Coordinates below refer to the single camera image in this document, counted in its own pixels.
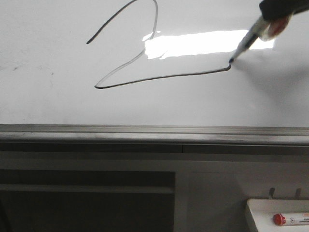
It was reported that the white black-tip whiteboard marker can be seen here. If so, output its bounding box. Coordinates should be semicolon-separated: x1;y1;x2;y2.
229;16;269;64

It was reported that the left metal tray hook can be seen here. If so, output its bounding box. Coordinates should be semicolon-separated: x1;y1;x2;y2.
268;188;275;200

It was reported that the red-capped white marker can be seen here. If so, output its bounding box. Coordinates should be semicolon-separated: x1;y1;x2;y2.
272;213;309;226

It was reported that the right metal tray hook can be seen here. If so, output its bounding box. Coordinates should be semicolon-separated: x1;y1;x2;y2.
295;188;302;200

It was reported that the red round magnet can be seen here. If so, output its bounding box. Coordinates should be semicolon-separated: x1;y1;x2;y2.
259;15;291;42

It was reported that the white plastic tray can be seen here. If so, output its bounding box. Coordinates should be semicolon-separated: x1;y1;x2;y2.
245;199;309;232

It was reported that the grey aluminium whiteboard ledge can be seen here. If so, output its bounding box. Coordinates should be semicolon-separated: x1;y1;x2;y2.
0;124;309;145

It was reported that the metal tray hook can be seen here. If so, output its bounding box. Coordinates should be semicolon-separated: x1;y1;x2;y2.
295;188;302;200
268;188;275;200

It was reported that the white whiteboard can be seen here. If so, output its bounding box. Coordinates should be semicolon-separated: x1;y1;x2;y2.
0;0;309;127

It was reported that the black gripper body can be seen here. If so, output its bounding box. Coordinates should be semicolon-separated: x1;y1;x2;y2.
259;0;309;21

